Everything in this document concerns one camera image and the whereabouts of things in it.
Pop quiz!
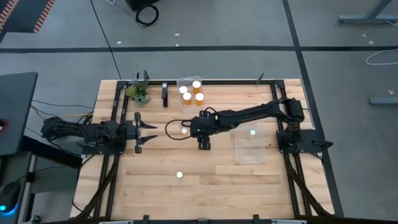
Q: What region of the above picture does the grey stand foot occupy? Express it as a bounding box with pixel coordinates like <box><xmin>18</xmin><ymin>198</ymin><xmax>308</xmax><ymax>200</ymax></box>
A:
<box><xmin>369</xmin><ymin>96</ymin><xmax>398</xmax><ymax>106</ymax></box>

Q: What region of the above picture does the grey metal cart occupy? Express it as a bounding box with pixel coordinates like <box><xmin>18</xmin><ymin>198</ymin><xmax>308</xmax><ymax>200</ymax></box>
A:
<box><xmin>18</xmin><ymin>152</ymin><xmax>81</xmax><ymax>224</ymax></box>

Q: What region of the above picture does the small green succulent plant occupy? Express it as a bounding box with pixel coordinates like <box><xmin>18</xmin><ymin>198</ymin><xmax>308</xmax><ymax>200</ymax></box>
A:
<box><xmin>125</xmin><ymin>77</ymin><xmax>152</xmax><ymax>107</ymax></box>

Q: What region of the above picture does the black aluminium table frame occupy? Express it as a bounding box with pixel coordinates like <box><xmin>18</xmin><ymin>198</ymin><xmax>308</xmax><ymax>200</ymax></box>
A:
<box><xmin>73</xmin><ymin>79</ymin><xmax>335</xmax><ymax>220</ymax></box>

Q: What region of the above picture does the white floor cable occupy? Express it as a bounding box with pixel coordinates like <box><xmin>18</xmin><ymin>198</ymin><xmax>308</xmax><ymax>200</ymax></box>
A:
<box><xmin>365</xmin><ymin>48</ymin><xmax>398</xmax><ymax>66</ymax></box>

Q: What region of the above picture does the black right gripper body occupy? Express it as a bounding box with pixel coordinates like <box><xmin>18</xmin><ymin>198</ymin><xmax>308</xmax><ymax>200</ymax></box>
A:
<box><xmin>190</xmin><ymin>109</ymin><xmax>218</xmax><ymax>151</ymax></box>

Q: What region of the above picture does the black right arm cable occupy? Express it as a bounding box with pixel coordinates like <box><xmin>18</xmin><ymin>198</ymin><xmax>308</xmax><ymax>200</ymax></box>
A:
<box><xmin>164</xmin><ymin>119</ymin><xmax>195</xmax><ymax>141</ymax></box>

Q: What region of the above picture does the coiled black cable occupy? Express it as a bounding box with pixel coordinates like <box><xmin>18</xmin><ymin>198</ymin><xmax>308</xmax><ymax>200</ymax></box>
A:
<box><xmin>135</xmin><ymin>4</ymin><xmax>160</xmax><ymax>28</ymax></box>

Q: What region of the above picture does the yellow cable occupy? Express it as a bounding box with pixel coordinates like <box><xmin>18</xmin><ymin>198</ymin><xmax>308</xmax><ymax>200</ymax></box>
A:
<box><xmin>30</xmin><ymin>105</ymin><xmax>94</xmax><ymax>121</ymax></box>

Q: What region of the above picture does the grey stand base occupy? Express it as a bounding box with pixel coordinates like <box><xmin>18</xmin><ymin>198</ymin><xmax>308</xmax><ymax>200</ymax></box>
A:
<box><xmin>338</xmin><ymin>0</ymin><xmax>398</xmax><ymax>25</ymax></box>

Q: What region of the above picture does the black mat orange striped edge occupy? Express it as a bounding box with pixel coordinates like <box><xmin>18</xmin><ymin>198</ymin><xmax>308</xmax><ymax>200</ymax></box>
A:
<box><xmin>0</xmin><ymin>0</ymin><xmax>56</xmax><ymax>34</ymax></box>

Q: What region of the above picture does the black rectangular block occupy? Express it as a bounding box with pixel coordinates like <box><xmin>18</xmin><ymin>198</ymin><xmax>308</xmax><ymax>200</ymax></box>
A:
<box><xmin>161</xmin><ymin>82</ymin><xmax>169</xmax><ymax>108</ymax></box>

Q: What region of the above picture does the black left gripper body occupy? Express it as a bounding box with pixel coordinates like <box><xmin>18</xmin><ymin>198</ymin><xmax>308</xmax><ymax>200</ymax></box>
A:
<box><xmin>126</xmin><ymin>111</ymin><xmax>143</xmax><ymax>155</ymax></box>

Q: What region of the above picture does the black computer mouse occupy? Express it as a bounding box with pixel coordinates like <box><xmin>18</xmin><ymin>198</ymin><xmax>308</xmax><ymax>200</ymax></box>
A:
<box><xmin>0</xmin><ymin>182</ymin><xmax>22</xmax><ymax>215</ymax></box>

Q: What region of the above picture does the clear plastic bin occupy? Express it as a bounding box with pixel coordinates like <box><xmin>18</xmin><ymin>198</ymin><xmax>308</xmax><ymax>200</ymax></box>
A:
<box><xmin>176</xmin><ymin>75</ymin><xmax>206</xmax><ymax>114</ymax></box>
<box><xmin>233</xmin><ymin>123</ymin><xmax>267</xmax><ymax>165</ymax></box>

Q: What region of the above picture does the black box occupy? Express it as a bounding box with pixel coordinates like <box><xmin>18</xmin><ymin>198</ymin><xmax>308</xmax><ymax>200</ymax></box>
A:
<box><xmin>125</xmin><ymin>0</ymin><xmax>161</xmax><ymax>12</ymax></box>

